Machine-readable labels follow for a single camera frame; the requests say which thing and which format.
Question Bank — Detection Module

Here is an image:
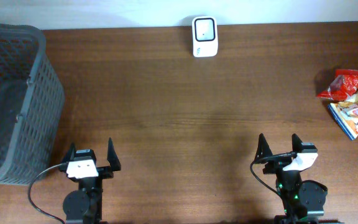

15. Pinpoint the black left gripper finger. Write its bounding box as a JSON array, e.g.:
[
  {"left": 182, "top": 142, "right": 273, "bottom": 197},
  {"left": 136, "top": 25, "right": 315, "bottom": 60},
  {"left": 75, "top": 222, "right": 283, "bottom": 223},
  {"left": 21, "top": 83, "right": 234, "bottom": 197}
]
[
  {"left": 62, "top": 142, "right": 76, "bottom": 164},
  {"left": 107, "top": 138, "right": 121, "bottom": 171}
]

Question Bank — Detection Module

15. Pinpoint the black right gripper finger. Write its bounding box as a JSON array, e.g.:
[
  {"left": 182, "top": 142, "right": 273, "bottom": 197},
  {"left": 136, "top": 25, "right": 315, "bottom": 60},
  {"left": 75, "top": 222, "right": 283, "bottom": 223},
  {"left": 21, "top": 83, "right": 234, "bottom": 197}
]
[
  {"left": 291, "top": 133, "right": 303, "bottom": 153},
  {"left": 255, "top": 133, "right": 273, "bottom": 159}
]

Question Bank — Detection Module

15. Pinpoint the yellow wet wipes pack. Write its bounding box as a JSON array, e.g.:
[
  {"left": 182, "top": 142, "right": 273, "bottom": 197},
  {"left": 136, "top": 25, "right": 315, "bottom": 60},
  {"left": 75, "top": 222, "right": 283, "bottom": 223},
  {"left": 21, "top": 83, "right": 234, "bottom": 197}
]
[{"left": 328, "top": 89, "right": 358, "bottom": 141}]

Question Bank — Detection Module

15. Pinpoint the red snack bag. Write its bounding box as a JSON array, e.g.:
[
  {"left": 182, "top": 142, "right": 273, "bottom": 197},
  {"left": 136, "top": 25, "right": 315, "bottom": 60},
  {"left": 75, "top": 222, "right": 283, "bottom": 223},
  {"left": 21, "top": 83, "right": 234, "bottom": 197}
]
[{"left": 316, "top": 69, "right": 358, "bottom": 101}]

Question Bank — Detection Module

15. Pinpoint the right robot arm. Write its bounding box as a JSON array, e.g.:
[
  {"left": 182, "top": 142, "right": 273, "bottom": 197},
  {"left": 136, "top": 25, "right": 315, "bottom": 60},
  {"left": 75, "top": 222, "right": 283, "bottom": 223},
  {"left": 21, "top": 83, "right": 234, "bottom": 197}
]
[{"left": 250, "top": 133, "right": 340, "bottom": 224}]

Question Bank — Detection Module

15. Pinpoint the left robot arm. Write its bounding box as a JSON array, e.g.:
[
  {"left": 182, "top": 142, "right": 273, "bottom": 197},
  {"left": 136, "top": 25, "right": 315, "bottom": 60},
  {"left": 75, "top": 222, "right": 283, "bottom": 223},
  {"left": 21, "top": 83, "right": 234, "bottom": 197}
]
[{"left": 59, "top": 139, "right": 121, "bottom": 224}]

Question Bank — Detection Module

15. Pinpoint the white barcode scanner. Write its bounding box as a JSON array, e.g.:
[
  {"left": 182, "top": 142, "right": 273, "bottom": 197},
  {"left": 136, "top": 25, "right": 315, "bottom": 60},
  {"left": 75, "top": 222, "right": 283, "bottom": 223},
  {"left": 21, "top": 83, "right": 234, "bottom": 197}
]
[{"left": 191, "top": 16, "right": 219, "bottom": 58}]

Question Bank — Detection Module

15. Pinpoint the grey plastic mesh basket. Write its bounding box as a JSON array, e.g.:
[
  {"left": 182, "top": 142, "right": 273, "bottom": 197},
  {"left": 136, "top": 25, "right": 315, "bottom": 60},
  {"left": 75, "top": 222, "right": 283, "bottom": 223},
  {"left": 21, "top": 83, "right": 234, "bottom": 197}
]
[{"left": 0, "top": 24, "right": 65, "bottom": 185}]

